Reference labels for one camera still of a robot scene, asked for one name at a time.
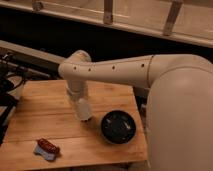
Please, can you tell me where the black ceramic cup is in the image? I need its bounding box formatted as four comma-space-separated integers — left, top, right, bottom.
100, 110, 136, 144

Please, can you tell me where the wooden railing frame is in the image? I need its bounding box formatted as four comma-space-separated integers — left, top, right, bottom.
0, 0, 213, 48

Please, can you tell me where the black equipment with cables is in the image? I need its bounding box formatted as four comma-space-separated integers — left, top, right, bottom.
0, 53, 28, 146

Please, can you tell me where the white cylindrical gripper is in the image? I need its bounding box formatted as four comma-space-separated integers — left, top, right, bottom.
67, 88, 92, 122

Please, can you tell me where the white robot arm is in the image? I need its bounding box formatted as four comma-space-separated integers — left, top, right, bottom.
58, 50, 213, 171

